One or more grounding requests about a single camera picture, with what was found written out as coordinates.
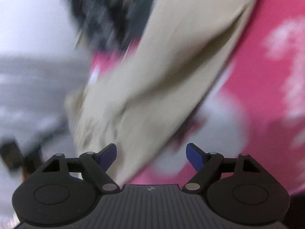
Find beige khaki trousers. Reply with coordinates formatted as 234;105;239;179
65;0;257;185

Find grey sheer curtain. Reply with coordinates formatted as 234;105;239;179
0;54;94;229

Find pink floral bed sheet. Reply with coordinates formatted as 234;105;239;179
88;0;305;196

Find black white plaid shirt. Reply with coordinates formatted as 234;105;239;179
66;0;154;52

